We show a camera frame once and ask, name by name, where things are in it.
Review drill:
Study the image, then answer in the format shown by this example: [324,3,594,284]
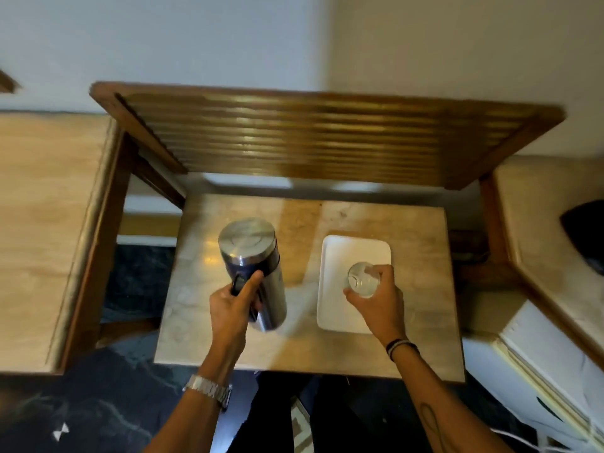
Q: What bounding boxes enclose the white cable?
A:
[490,428,569,453]

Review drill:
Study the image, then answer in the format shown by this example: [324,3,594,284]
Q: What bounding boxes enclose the person's left forearm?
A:
[143,361,237,453]

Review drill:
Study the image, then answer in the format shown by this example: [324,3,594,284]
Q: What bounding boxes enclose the white cabinet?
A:
[462,301,604,453]

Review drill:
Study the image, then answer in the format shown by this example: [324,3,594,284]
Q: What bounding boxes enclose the white rectangular tray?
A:
[316,235,392,335]

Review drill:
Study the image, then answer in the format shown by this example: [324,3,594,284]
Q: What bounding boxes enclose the black rounded object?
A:
[560,200,604,277]

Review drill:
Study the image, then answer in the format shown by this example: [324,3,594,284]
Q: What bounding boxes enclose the black wristband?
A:
[385,338,420,363]

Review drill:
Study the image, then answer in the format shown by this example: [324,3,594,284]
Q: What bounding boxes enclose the person's right hand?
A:
[343,265,407,348]

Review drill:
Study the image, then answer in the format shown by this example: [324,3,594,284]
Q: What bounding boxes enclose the person's black trousers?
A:
[226,372,428,453]

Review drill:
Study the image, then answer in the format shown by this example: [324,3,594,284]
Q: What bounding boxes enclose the stainless steel kettle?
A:
[218,218,288,333]

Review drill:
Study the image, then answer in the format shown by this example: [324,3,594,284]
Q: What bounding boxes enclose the person's left hand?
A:
[208,270,265,371]

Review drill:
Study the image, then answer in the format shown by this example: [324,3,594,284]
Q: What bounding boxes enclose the wooden slatted rack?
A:
[89,81,566,191]

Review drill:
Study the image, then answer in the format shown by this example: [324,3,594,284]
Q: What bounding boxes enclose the person's right forearm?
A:
[390,345,516,453]

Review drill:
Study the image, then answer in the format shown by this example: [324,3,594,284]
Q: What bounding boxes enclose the clear drinking glass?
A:
[347,261,381,299]

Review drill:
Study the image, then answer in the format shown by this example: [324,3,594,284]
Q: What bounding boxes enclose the silver metal wristwatch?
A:
[182,374,233,412]

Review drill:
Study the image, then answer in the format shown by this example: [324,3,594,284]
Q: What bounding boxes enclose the wooden table frame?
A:
[59,129,525,374]

